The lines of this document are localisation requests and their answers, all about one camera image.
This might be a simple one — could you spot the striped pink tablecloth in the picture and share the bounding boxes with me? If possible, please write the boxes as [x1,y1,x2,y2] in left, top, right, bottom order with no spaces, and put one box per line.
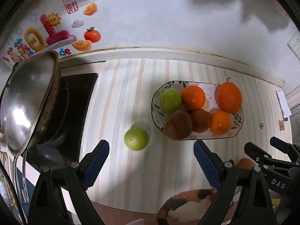
[80,59,292,224]

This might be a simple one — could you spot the steel wok lid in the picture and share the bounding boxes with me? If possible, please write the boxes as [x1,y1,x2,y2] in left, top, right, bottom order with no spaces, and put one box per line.
[1,51,61,156]

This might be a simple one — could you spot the small brown card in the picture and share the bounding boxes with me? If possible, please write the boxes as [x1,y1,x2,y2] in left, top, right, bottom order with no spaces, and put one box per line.
[278,120,285,131]

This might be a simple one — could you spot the black induction cooktop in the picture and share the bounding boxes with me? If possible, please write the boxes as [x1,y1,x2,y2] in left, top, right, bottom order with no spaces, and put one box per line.
[26,73,98,172]

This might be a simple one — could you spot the large orange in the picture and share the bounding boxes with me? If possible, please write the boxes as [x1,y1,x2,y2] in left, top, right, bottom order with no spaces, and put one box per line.
[216,77,243,114]

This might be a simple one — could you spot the red-green apple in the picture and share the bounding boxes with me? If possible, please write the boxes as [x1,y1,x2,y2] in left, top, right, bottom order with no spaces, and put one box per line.
[235,158,256,170]
[164,110,193,141]

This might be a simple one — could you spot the white wall socket strip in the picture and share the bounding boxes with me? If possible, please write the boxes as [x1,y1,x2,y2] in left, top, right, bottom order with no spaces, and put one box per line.
[287,32,300,60]

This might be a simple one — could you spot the floral oval ceramic plate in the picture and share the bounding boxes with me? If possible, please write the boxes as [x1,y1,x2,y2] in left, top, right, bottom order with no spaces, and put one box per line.
[150,80,245,141]

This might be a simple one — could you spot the green apple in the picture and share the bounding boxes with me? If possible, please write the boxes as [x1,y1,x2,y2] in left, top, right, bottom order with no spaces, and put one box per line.
[160,88,182,114]
[124,127,149,151]

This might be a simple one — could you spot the dark red-brown fruit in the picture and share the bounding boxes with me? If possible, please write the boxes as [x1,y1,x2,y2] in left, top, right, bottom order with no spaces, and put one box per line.
[190,109,211,133]

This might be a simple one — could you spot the small orange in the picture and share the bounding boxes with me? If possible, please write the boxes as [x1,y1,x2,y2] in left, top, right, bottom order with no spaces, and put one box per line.
[209,110,231,135]
[181,85,206,110]

